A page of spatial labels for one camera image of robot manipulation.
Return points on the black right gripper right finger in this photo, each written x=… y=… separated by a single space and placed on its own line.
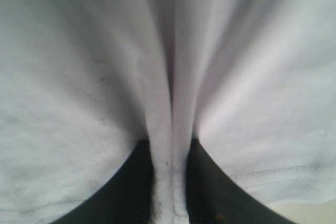
x=212 y=197

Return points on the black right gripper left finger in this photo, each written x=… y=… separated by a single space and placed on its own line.
x=125 y=198

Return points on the white t-shirt red lettering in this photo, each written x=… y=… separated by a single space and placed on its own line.
x=83 y=81

